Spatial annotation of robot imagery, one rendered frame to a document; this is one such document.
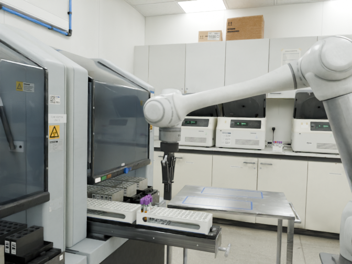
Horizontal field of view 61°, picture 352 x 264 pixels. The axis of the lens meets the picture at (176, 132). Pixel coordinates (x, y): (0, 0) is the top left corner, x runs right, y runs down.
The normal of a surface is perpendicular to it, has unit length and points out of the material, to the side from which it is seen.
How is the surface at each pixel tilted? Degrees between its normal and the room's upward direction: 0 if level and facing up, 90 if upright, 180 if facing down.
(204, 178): 90
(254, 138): 90
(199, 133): 90
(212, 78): 90
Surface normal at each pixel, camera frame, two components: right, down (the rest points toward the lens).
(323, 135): -0.32, 0.04
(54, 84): 0.95, 0.04
